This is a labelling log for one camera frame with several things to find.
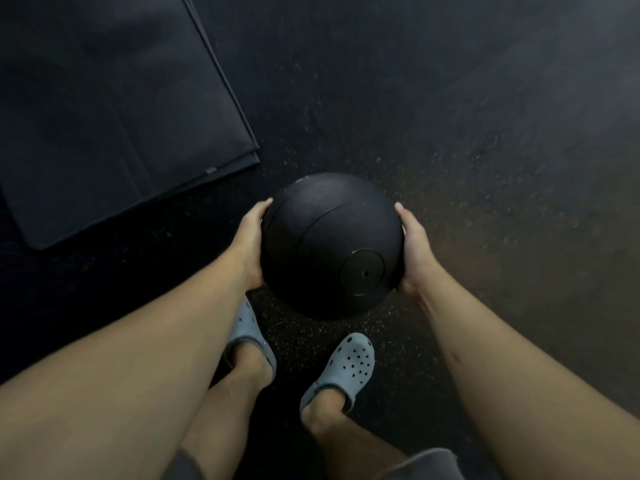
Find grey-blue clog shoe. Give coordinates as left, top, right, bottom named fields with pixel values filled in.
left=300, top=333, right=376, bottom=420
left=222, top=295, right=277, bottom=390

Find grey-blue left clog shoe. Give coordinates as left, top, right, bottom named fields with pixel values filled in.
left=222, top=295, right=277, bottom=390

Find person's right forearm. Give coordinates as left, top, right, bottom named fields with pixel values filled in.
left=417, top=267, right=640, bottom=480

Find person's left leg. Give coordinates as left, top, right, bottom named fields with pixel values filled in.
left=180, top=340, right=276, bottom=480

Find folded black exercise mat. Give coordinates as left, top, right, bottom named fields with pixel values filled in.
left=0, top=0, right=262, bottom=251

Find person's right hand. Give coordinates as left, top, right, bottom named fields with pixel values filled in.
left=394, top=202, right=441, bottom=305

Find person's leg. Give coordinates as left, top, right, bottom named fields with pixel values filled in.
left=180, top=340, right=276, bottom=480
left=301, top=387, right=408, bottom=480

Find person's left forearm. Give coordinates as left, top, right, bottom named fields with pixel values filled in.
left=0, top=250, right=251, bottom=480

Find grey-blue right clog shoe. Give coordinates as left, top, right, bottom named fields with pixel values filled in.
left=300, top=333, right=376, bottom=420

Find person's right leg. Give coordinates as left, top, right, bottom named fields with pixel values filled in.
left=301, top=387, right=408, bottom=480

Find grey shorts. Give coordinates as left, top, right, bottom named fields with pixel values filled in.
left=160, top=447, right=466, bottom=480

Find black medicine ball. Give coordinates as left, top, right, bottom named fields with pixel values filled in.
left=260, top=172, right=406, bottom=321

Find person's left hand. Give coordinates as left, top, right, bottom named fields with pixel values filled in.
left=231, top=197, right=274, bottom=290

